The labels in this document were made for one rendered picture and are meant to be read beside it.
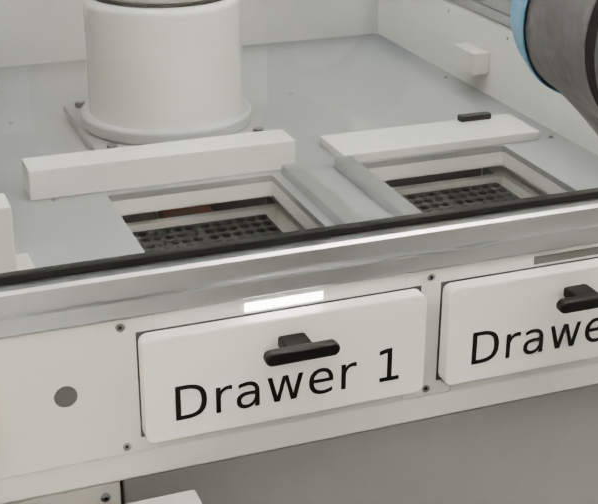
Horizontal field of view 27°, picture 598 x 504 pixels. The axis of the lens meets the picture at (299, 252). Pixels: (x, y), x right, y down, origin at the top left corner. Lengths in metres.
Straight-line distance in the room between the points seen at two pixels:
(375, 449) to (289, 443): 0.11
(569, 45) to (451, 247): 0.63
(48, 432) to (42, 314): 0.12
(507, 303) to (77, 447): 0.45
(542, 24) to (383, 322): 0.60
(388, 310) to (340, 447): 0.18
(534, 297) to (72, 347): 0.47
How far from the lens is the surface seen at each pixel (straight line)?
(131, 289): 1.15
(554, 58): 0.68
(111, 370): 1.18
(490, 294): 1.28
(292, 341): 1.19
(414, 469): 1.39
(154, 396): 1.19
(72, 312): 1.14
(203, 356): 1.18
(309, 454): 1.32
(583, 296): 1.31
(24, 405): 1.18
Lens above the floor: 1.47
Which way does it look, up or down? 24 degrees down
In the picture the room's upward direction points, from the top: straight up
